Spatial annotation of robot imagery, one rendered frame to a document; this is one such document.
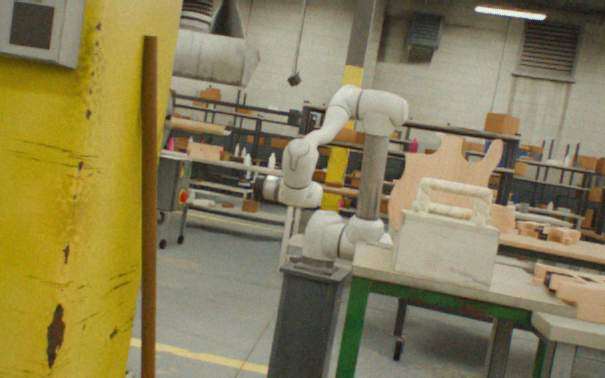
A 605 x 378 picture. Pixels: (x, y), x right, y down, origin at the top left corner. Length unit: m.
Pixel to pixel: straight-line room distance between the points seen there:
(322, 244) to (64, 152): 1.86
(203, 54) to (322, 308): 1.27
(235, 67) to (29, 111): 1.02
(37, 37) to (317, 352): 2.07
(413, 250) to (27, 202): 1.13
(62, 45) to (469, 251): 1.25
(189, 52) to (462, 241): 0.98
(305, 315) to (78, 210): 1.87
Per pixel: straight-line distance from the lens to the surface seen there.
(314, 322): 2.58
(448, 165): 2.04
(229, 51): 1.77
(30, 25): 0.78
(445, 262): 1.69
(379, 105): 2.37
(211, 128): 1.90
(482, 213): 1.70
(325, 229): 2.54
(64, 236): 0.81
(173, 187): 2.16
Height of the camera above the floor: 1.24
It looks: 4 degrees down
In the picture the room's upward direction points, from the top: 10 degrees clockwise
